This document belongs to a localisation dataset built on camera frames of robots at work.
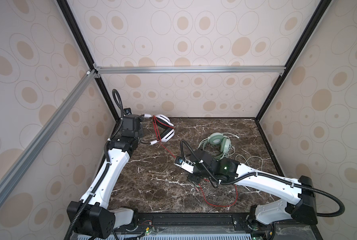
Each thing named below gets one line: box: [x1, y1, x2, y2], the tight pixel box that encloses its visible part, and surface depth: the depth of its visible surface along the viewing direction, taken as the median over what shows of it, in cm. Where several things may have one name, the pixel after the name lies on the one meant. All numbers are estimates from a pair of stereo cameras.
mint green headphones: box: [198, 132, 232, 160], surface depth 102 cm
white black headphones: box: [152, 114, 175, 143], surface depth 79 cm
